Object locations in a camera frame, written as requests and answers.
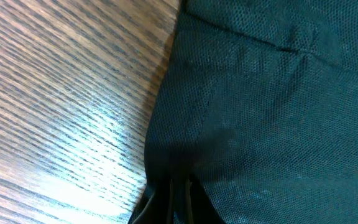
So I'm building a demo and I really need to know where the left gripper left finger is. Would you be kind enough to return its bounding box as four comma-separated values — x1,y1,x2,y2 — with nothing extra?
131,179,174,224

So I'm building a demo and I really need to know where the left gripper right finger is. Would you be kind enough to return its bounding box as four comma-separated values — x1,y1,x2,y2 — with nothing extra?
185,177,225,224

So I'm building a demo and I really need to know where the black t-shirt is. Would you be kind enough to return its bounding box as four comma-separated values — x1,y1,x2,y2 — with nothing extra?
144,0,358,223

